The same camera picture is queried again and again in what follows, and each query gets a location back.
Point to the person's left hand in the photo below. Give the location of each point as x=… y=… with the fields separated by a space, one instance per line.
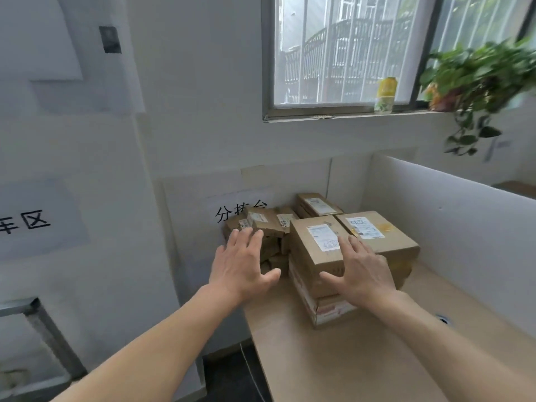
x=240 y=267

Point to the dark-framed window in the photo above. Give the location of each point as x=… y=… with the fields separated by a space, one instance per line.
x=347 y=50

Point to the scribbled label printed cardboard box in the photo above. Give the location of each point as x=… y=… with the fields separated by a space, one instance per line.
x=305 y=255

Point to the person's left forearm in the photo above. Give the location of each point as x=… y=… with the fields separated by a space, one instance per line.
x=146 y=355

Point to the white paper wall notice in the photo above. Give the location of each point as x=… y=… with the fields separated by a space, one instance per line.
x=500 y=146

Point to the green potted trailing plant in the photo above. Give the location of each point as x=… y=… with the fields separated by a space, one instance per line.
x=477 y=79

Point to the person's right hand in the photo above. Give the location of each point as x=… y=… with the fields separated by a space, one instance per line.
x=368 y=276

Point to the small grey round table fitting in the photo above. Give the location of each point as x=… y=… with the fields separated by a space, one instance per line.
x=443 y=319

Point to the yellow bottle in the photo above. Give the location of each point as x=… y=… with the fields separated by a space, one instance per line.
x=386 y=96

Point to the small dark wall switch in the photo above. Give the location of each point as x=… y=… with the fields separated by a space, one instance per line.
x=110 y=39

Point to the pile of parcels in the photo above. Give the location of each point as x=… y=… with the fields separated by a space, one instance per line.
x=402 y=242

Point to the white partition board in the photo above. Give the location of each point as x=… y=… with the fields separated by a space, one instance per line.
x=460 y=213

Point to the wall sign with black characters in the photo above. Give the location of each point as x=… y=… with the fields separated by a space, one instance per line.
x=37 y=219

